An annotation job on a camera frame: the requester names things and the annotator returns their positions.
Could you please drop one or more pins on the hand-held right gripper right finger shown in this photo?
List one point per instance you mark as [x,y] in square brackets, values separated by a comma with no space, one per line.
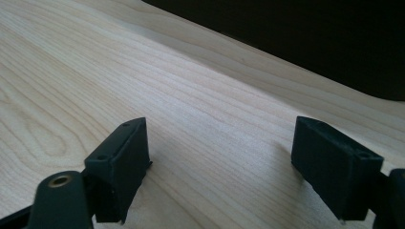
[331,168]

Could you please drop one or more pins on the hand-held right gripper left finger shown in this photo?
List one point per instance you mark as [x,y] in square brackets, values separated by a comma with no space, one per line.
[122,171]

